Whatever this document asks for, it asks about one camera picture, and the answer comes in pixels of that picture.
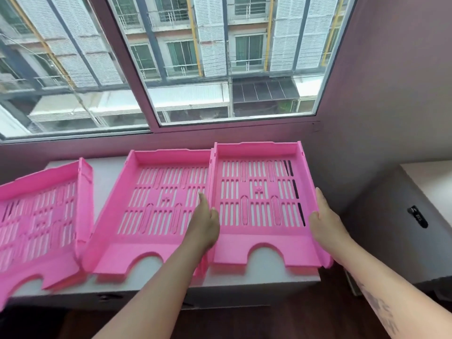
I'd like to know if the person's left hand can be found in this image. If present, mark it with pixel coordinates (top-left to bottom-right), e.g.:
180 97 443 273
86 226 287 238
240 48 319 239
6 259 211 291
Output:
183 192 221 252

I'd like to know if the person's right hand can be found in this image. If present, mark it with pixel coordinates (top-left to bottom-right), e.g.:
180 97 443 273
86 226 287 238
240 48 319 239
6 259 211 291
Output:
310 187 351 260

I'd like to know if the pink slotted plastic tray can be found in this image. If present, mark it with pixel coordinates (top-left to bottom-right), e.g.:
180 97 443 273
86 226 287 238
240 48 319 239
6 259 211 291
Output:
0 157 94 312
206 141 335 277
81 149 212 283

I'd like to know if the person's left forearm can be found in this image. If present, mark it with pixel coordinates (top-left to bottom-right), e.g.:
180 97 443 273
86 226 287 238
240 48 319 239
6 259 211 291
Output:
91 240 212 339

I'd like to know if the person's right forearm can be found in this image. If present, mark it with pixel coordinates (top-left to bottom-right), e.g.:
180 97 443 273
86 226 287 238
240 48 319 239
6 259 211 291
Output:
327 240 452 339

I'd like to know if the white low cabinet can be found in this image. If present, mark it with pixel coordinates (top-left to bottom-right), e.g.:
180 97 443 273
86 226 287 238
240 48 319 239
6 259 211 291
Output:
11 156 322 311

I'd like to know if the white cabinet with black lock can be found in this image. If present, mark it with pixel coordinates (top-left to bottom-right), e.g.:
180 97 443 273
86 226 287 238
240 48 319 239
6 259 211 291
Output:
344 160 452 293

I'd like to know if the black cabinet lock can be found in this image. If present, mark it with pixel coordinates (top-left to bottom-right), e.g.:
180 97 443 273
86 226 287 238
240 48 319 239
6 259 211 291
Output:
407 205 429 229

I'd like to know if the sliding glass window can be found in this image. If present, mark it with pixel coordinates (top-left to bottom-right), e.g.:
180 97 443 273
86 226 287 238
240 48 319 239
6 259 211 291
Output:
0 0 360 144

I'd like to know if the building with white shutters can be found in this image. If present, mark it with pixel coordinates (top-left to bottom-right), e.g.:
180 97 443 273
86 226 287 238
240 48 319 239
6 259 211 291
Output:
0 0 350 137

